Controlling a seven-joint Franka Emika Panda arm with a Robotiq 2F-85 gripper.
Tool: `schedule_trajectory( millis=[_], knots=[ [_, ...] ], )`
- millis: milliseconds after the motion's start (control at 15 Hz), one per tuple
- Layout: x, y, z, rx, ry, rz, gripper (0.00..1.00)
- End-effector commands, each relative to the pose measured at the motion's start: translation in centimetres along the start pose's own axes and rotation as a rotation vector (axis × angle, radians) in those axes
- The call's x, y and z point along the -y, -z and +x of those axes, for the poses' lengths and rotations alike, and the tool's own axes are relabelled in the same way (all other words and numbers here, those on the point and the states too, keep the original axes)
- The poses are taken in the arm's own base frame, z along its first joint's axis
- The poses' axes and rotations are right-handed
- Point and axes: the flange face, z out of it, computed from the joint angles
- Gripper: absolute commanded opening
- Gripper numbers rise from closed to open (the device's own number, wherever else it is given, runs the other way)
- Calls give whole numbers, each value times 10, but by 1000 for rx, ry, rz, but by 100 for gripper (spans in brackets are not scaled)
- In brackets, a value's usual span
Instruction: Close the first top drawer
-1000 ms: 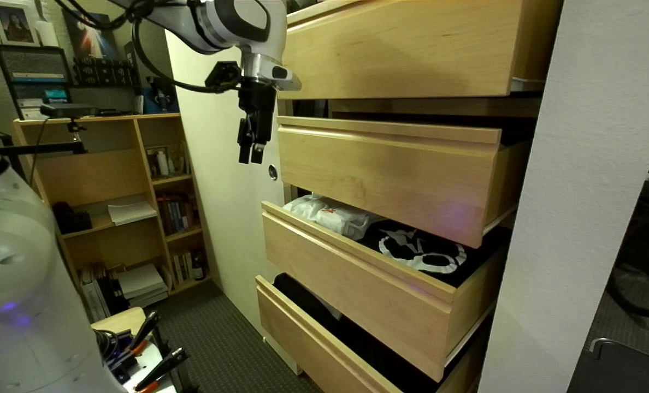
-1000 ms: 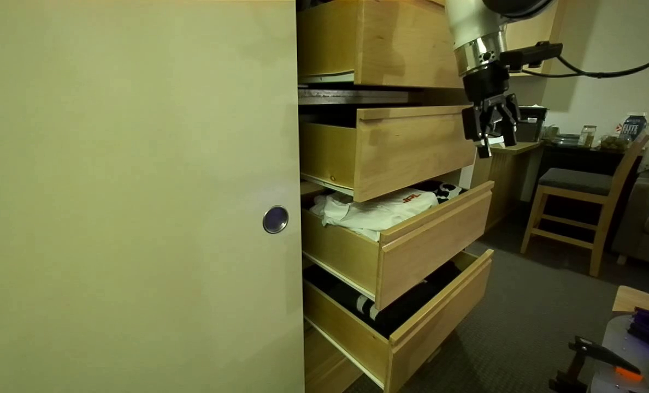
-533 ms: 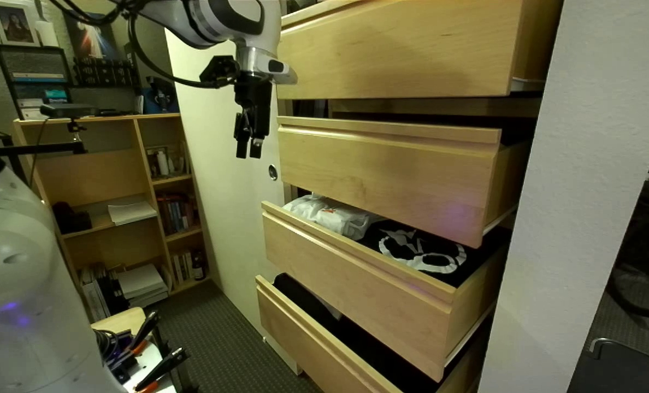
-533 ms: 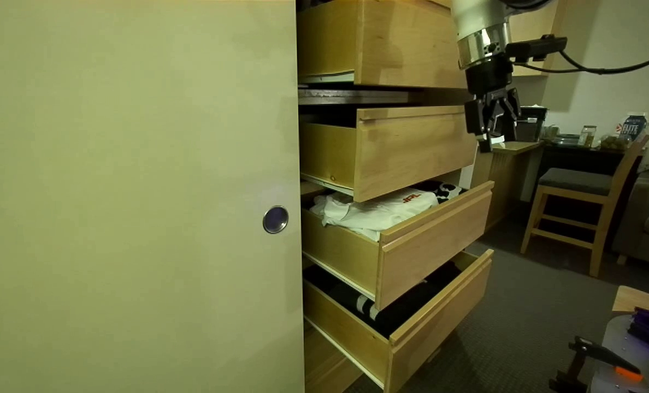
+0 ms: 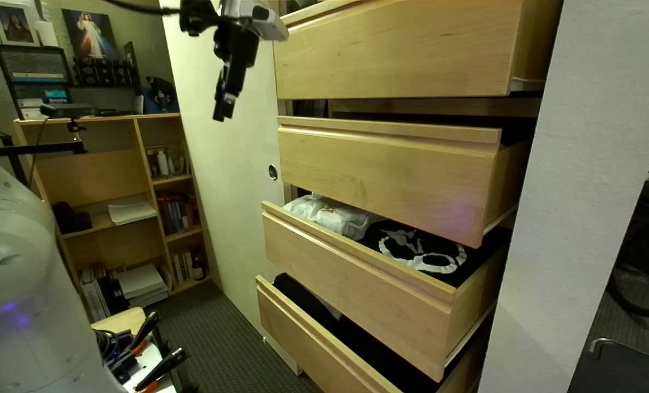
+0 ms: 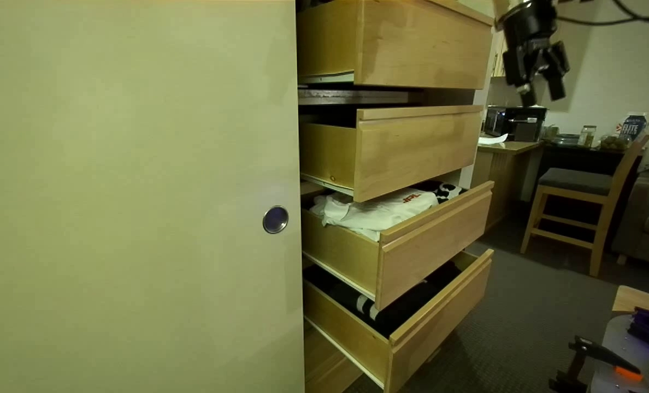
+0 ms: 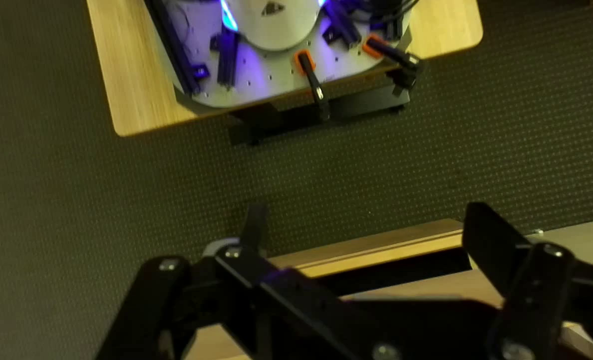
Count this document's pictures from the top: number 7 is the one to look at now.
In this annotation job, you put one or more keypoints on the light wooden drawer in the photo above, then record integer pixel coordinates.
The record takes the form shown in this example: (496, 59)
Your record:
(388, 251)

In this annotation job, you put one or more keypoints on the blue clamp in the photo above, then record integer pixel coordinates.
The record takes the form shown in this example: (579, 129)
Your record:
(340, 23)
(178, 46)
(226, 56)

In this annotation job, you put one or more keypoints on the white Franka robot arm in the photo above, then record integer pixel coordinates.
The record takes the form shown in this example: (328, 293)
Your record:
(272, 21)

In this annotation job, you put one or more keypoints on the black mounting bar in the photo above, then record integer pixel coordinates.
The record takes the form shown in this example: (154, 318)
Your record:
(322, 111)

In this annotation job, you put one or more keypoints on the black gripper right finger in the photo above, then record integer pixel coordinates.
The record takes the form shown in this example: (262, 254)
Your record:
(541, 293)

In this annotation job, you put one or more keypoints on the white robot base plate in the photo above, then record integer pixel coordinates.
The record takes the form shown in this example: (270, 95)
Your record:
(262, 72)

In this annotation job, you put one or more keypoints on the wooden robot table board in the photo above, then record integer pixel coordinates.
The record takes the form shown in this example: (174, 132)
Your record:
(136, 80)

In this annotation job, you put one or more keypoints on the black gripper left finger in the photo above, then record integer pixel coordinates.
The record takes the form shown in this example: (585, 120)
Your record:
(196, 313)

